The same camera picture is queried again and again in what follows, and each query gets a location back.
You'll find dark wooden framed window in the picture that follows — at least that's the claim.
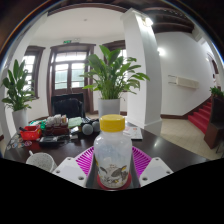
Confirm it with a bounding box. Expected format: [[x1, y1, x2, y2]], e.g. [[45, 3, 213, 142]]
[[101, 39, 128, 64], [22, 45, 46, 100]]

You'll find flat black device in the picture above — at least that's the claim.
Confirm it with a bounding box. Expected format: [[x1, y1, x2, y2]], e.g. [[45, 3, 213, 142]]
[[39, 134, 71, 148]]

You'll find green booklet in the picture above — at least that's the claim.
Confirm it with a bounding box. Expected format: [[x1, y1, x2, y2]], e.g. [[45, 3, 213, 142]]
[[67, 116, 84, 129]]

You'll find white speckled mug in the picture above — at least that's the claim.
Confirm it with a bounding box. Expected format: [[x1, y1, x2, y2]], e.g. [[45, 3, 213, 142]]
[[25, 150, 58, 173]]

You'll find white paper booklet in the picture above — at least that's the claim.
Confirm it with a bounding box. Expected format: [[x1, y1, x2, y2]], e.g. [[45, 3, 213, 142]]
[[123, 124, 144, 141]]

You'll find glowing white wall lamp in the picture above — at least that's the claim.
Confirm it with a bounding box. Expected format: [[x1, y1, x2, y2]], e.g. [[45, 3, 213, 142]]
[[157, 46, 167, 57]]

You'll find dark wooden planter stand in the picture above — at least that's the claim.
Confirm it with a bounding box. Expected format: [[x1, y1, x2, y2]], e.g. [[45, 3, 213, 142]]
[[203, 86, 224, 150]]

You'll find brown box of white packets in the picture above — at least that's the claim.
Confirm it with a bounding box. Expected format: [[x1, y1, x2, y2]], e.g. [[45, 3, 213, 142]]
[[44, 114, 69, 136]]

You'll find red carpeted staircase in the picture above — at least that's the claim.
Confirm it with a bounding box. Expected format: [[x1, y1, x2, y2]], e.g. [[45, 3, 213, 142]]
[[187, 97, 214, 135]]

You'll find yellow-capped white plastic bottle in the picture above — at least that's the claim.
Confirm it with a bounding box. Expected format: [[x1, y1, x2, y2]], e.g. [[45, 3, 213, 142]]
[[93, 114, 133, 190]]

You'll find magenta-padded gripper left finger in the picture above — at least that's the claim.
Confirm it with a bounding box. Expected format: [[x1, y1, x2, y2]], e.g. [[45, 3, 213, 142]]
[[52, 145, 100, 190]]

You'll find grey round device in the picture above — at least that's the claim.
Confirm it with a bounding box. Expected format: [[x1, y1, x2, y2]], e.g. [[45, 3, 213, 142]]
[[81, 123, 94, 137], [91, 120, 102, 133]]

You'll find black chair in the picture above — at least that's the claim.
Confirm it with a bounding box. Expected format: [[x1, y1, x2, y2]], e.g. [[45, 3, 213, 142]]
[[50, 92, 86, 119]]

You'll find dark wooden glazed double door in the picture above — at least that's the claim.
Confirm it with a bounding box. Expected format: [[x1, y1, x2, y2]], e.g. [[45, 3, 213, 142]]
[[46, 42, 97, 116]]

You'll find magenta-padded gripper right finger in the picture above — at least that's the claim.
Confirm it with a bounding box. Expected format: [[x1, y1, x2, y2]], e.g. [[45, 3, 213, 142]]
[[128, 145, 175, 189]]

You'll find green plant in white pot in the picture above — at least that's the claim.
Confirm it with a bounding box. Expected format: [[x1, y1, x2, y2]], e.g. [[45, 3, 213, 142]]
[[81, 44, 151, 119], [0, 59, 37, 134]]

